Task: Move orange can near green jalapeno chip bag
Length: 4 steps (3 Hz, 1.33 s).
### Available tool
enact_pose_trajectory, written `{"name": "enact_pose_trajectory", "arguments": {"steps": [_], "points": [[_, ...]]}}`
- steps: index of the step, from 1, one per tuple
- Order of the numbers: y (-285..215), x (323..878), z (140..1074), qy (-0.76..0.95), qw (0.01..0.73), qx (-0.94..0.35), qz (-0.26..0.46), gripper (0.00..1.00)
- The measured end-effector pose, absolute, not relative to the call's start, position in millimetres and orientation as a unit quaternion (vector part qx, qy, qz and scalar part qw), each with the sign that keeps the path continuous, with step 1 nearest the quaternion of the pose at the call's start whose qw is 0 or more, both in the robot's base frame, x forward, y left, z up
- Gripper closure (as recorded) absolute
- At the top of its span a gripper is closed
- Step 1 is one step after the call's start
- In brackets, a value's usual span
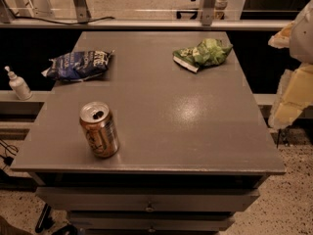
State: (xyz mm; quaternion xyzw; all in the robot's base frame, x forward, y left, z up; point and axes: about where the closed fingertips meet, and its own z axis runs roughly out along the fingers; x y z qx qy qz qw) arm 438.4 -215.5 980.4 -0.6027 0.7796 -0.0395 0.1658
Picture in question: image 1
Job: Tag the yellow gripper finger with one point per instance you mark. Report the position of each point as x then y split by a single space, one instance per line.
294 95
282 38

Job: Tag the orange soda can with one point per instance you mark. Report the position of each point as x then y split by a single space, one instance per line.
98 126

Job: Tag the green jalapeno chip bag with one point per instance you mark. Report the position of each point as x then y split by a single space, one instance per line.
209 53

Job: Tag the blue chip bag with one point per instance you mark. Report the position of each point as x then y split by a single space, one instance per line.
78 66

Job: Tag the grey drawer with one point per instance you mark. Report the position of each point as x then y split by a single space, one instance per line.
154 221
147 199

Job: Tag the top grey drawer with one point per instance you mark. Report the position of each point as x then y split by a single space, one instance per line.
147 199

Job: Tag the white pump bottle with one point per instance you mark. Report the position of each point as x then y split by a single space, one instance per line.
18 85

